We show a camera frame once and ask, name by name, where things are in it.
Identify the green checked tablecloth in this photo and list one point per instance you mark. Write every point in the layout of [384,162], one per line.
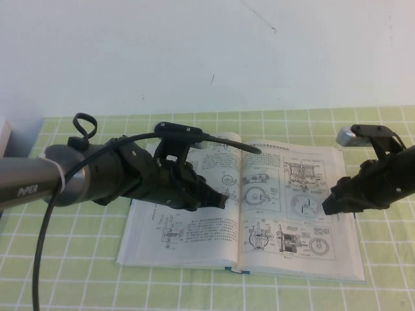
[81,259]

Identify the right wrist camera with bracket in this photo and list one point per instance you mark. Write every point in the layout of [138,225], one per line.
[348,137]

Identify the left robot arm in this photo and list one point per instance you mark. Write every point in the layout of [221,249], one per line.
[32,181]

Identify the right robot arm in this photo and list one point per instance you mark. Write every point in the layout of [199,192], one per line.
[405,175]

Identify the white zip tie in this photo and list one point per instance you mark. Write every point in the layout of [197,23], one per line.
[64,181]

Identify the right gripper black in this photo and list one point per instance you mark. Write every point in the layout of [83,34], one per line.
[369,188]

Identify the book with diagrams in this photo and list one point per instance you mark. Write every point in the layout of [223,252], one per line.
[291,246]

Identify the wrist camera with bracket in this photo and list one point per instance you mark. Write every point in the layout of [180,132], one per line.
[348,137]
[175,128]

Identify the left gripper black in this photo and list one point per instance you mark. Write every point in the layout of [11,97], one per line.
[172,184]

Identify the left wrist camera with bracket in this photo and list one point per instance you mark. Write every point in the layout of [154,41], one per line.
[175,128]

